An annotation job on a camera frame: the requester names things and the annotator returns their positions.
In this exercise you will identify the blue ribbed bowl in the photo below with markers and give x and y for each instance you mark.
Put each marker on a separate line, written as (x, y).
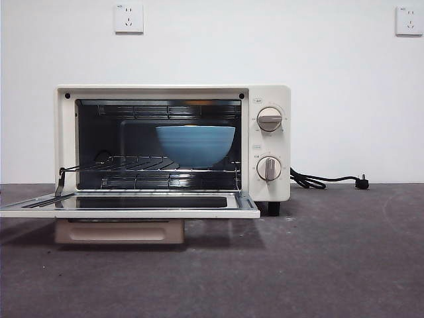
(195, 145)

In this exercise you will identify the oven door with glass window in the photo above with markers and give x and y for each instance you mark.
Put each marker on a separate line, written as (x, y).
(132, 213)

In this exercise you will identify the cream oven timer knob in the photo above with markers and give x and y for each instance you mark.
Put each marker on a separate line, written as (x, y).
(269, 168)

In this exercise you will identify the cream oven temperature knob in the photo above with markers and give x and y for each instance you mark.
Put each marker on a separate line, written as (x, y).
(270, 119)

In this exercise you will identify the cream Toshiba toaster oven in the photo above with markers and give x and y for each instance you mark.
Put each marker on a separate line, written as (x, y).
(281, 145)

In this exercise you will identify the white wall socket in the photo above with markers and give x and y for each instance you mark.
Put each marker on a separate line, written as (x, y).
(129, 19)
(410, 21)

